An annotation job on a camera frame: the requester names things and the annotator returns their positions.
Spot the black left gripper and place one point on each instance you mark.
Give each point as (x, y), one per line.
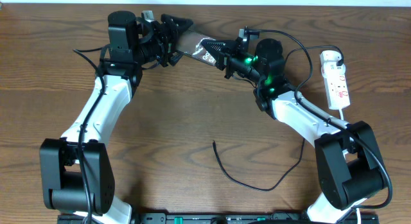
(166, 44)

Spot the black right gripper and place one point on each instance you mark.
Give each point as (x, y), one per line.
(227, 50)

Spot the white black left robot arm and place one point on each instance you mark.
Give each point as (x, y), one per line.
(76, 173)

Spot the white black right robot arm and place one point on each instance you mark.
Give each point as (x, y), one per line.
(349, 163)

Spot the white power strip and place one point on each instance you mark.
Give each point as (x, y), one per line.
(335, 83)

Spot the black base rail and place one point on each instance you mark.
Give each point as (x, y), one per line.
(277, 217)

